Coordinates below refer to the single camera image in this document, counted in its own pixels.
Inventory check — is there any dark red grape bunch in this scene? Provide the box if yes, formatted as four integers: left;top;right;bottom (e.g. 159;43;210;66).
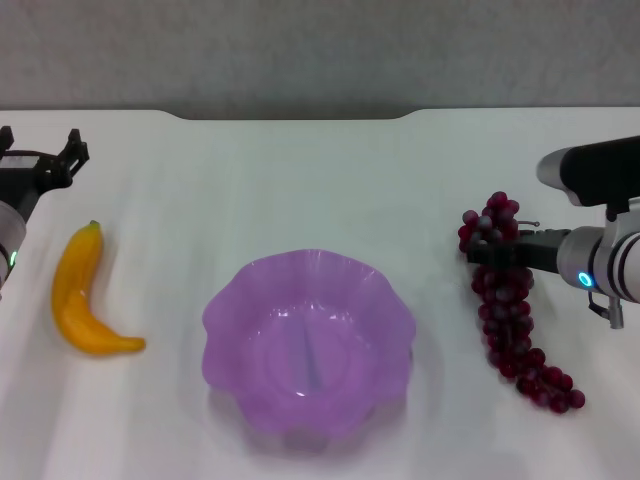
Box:
457;190;587;415

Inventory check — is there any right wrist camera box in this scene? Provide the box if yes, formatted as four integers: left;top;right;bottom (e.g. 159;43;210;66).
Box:
536;134;640;209

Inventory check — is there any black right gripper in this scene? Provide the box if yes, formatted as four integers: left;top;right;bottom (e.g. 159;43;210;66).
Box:
466;228;572;275

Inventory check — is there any purple translucent wavy bowl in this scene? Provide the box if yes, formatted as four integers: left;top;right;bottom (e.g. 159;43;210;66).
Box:
201;248;418;454

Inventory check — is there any yellow banana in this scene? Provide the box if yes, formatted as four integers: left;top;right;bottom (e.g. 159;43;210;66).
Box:
51;219;147;357

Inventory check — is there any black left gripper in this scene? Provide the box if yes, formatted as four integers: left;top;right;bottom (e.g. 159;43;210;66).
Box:
0;125;91;226

